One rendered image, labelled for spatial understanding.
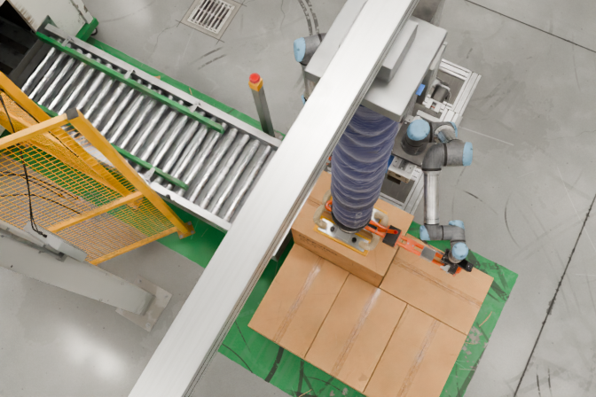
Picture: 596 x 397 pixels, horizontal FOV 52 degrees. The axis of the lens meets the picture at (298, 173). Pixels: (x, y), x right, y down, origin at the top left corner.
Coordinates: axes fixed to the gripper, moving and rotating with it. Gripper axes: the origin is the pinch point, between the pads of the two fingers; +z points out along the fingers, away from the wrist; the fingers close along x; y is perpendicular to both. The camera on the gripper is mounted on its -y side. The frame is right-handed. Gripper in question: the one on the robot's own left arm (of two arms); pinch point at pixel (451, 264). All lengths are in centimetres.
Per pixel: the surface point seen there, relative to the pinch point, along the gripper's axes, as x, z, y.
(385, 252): 7.3, 12.8, 34.8
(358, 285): 25, 53, 41
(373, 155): 8, -126, 52
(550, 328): -17, 107, -87
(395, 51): 2, -189, 53
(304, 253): 23, 53, 80
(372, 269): 19.7, 12.7, 36.6
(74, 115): 40, -103, 173
